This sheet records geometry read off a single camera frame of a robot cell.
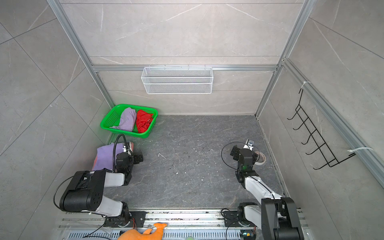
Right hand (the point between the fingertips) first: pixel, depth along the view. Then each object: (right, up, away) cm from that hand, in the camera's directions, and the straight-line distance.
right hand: (243, 146), depth 88 cm
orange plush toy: (-56, -36, -24) cm, 71 cm away
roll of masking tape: (+14, -9, +6) cm, 18 cm away
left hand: (-70, -2, +4) cm, 70 cm away
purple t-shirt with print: (-84, -7, +1) cm, 85 cm away
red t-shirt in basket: (-66, +16, +15) cm, 70 cm away
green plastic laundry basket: (-93, +18, +23) cm, 97 cm away
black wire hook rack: (+25, -2, -30) cm, 39 cm away
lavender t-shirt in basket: (-80, +17, +22) cm, 85 cm away
